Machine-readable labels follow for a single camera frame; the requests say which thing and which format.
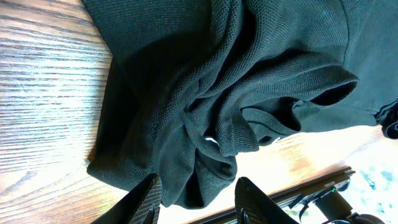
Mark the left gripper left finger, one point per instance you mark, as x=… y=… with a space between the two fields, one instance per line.
x=140 y=206

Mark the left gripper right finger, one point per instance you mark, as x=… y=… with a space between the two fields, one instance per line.
x=253 y=206

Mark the black t-shirt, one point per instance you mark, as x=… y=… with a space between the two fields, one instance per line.
x=194 y=83

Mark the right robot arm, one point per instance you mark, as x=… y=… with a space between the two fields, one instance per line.
x=336 y=209

